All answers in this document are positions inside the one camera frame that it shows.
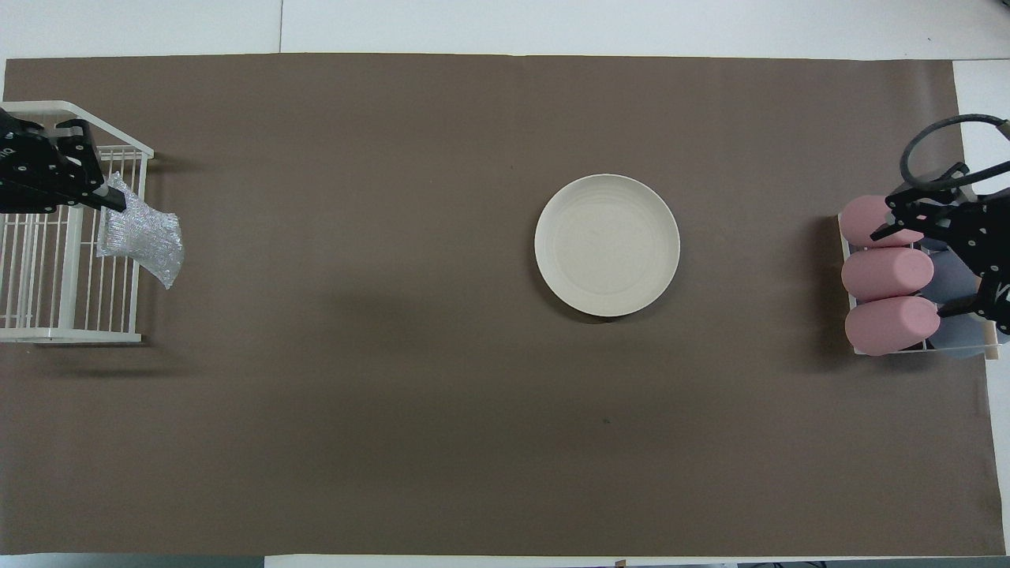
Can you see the brown table mat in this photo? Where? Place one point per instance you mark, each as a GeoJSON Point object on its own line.
{"type": "Point", "coordinates": [394, 394]}

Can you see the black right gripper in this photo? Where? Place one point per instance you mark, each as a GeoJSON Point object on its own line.
{"type": "Point", "coordinates": [990, 237]}

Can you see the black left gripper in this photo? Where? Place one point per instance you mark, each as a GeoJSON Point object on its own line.
{"type": "Point", "coordinates": [28, 170]}

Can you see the cream round plate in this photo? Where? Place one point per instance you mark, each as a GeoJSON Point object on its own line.
{"type": "Point", "coordinates": [607, 245]}

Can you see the blue plastic cup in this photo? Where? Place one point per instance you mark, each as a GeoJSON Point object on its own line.
{"type": "Point", "coordinates": [951, 276]}
{"type": "Point", "coordinates": [959, 335]}

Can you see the white cup rack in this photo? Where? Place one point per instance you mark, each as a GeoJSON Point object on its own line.
{"type": "Point", "coordinates": [989, 343]}

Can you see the pink plastic cup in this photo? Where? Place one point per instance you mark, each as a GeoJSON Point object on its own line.
{"type": "Point", "coordinates": [868, 221]}
{"type": "Point", "coordinates": [892, 326]}
{"type": "Point", "coordinates": [884, 274]}

